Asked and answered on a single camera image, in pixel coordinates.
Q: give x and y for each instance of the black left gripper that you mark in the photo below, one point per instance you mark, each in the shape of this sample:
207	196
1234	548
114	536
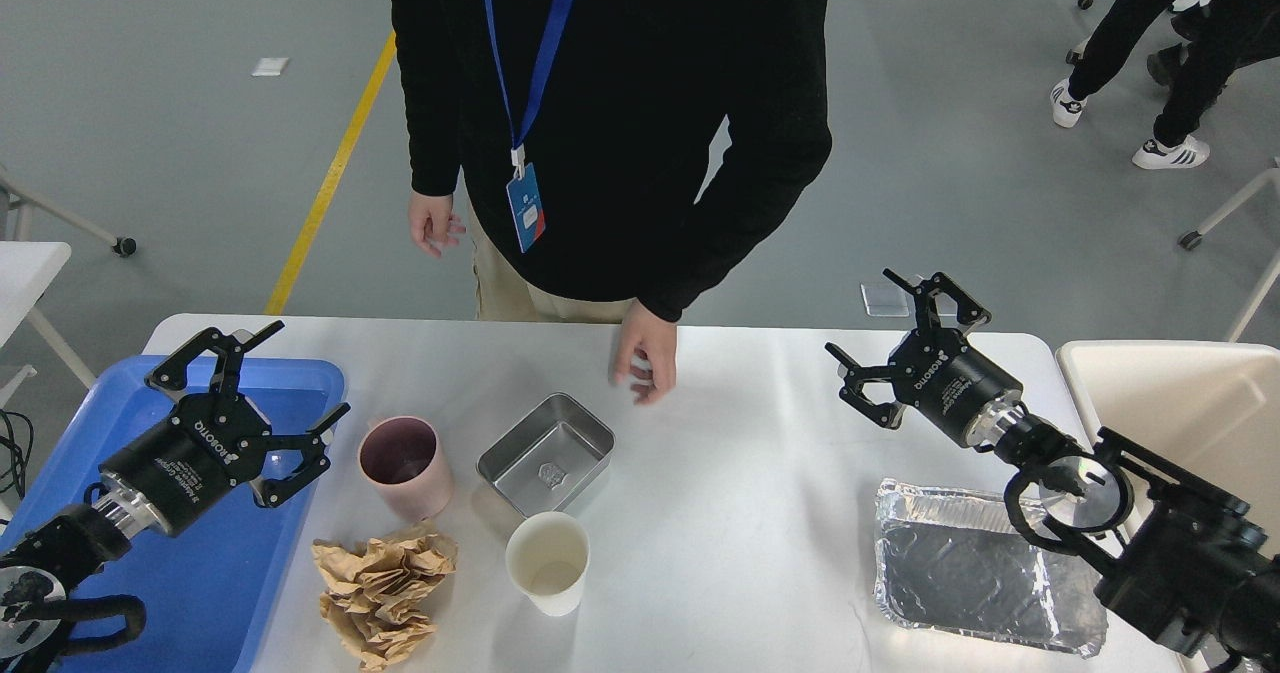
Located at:
173	473

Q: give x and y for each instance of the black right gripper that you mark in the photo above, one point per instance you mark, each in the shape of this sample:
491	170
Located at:
950	383

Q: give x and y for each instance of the pink ribbed mug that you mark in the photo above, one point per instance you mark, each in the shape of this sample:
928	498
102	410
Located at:
404	459

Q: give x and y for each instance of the stainless steel rectangular container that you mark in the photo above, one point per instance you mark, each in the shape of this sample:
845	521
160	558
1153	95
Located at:
543	462

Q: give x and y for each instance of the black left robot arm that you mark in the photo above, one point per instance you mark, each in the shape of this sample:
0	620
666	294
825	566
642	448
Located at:
43	619

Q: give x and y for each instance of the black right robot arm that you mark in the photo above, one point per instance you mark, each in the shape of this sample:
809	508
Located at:
1178	558

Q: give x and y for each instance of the person's left hand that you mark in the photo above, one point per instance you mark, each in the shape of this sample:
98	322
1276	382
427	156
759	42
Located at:
645	354

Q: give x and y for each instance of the person's right hand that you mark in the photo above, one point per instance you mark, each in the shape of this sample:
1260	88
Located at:
434	226

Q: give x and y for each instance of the aluminium foil tray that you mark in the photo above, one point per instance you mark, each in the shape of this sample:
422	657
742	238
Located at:
949	559

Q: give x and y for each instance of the crumpled brown paper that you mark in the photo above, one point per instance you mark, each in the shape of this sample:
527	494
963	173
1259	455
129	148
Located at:
374	591

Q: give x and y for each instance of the white side table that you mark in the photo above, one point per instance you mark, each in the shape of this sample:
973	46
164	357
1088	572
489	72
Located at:
27	270

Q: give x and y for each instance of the beige plastic bin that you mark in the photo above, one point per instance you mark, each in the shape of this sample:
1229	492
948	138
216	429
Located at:
1210	407

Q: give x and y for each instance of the white paper cup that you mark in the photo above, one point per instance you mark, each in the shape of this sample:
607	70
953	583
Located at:
547	557

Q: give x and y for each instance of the person in black sweater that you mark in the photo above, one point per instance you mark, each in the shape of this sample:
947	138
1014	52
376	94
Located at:
673	135

